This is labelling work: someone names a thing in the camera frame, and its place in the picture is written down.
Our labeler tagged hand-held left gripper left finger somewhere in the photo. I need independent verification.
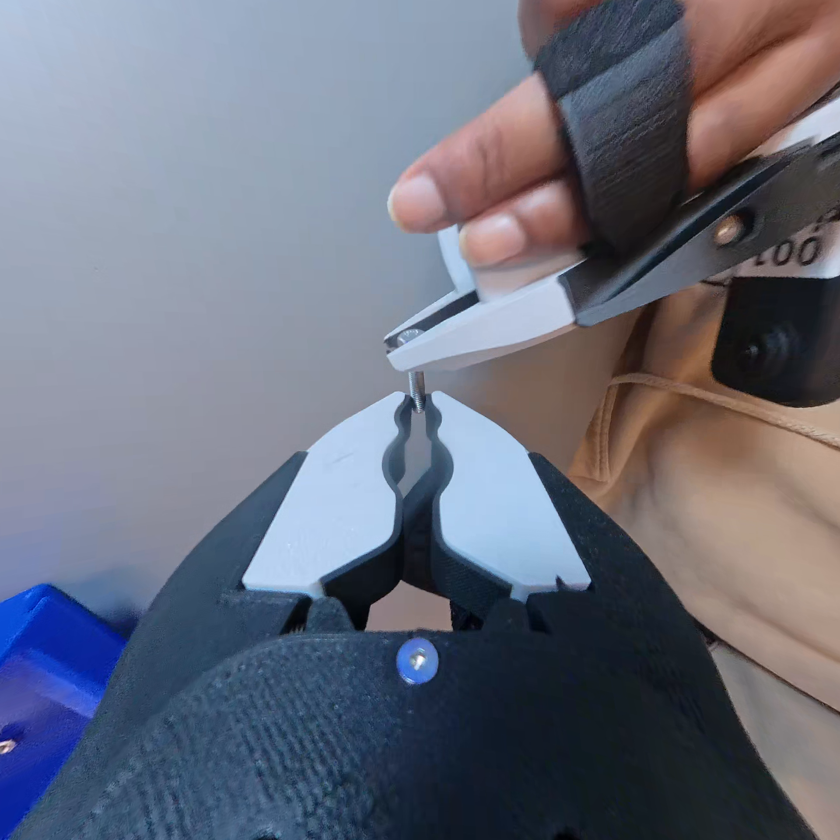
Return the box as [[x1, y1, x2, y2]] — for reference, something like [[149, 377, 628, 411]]
[[242, 392, 409, 599]]

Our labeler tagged person's torso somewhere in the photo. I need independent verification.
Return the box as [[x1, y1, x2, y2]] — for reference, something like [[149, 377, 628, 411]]
[[569, 280, 840, 840]]

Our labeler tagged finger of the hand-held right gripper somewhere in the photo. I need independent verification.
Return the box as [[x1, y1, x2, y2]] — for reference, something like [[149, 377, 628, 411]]
[[385, 283, 580, 374], [437, 224, 586, 305]]

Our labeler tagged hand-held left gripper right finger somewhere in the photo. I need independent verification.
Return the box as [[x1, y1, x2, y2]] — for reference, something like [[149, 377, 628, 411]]
[[427, 392, 593, 603]]

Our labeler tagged person's right hand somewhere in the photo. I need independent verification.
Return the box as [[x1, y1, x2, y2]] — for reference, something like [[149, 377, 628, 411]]
[[388, 0, 840, 270]]

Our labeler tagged blue plastic bin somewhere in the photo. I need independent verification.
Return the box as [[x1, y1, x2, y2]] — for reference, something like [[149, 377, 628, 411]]
[[0, 584, 132, 840]]

